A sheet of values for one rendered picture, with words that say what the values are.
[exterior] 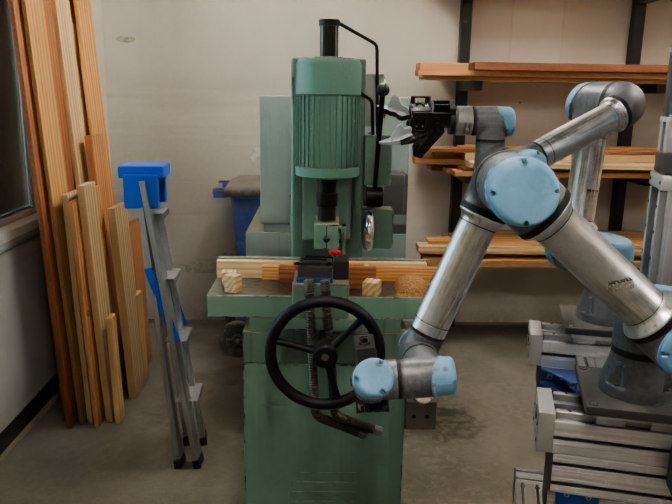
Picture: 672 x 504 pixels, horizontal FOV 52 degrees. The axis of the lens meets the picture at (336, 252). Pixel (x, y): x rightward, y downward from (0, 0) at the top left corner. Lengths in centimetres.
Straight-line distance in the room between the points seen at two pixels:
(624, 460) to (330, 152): 99
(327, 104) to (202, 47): 245
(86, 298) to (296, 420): 137
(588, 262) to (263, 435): 105
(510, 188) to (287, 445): 106
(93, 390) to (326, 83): 184
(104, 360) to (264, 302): 143
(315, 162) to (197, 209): 249
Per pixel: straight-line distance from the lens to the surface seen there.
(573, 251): 126
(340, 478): 201
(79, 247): 297
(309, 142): 182
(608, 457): 158
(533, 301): 454
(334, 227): 187
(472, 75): 375
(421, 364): 130
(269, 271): 194
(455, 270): 136
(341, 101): 181
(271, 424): 193
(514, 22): 431
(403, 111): 185
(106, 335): 314
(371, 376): 127
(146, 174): 252
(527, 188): 119
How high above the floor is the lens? 141
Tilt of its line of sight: 13 degrees down
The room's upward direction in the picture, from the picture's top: 1 degrees clockwise
